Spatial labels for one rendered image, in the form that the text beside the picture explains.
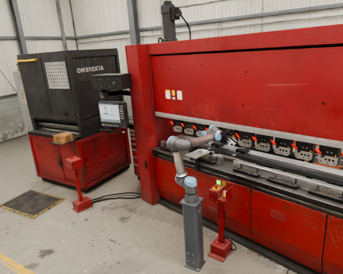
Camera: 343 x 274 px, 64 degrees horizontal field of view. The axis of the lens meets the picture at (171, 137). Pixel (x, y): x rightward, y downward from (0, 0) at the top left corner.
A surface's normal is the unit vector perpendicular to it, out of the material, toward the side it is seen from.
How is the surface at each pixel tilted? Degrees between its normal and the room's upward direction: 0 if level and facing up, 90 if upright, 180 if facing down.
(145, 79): 90
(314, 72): 90
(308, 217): 90
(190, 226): 90
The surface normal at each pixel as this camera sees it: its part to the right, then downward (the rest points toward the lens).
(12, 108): 0.85, 0.10
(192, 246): -0.52, 0.29
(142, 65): 0.69, 0.17
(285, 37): -0.71, 0.25
